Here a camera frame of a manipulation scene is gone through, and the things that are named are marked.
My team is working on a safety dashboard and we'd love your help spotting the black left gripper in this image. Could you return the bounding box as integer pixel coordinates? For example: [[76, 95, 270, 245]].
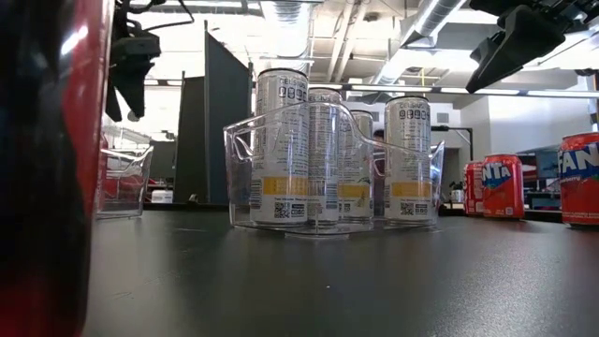
[[104, 29, 162, 124]]

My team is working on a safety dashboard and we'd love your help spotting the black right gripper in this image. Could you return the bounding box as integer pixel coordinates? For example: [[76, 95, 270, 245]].
[[465, 0, 599, 95]]

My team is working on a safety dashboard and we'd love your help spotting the clear plastic storage bin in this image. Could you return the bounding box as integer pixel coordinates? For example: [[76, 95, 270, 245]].
[[223, 100, 446, 240], [95, 145, 154, 220]]

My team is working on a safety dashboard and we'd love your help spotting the red Fanta soda can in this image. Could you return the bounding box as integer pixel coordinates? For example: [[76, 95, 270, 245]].
[[557, 131, 599, 229], [481, 153, 525, 220]]

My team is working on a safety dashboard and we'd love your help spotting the white Celsius energy drink can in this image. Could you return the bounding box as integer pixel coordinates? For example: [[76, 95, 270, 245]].
[[307, 87, 345, 224], [383, 95, 432, 222], [249, 68, 311, 226], [339, 110, 375, 220]]

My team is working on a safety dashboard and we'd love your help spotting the long ceiling light strip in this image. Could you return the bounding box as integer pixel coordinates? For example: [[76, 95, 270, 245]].
[[308, 82, 599, 99]]

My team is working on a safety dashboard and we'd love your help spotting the dark computer monitor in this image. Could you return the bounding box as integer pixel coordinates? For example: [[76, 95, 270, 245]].
[[534, 148, 562, 180]]

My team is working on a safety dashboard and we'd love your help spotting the silver ventilation duct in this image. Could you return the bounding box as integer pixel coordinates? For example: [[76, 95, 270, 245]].
[[372, 0, 469, 85]]

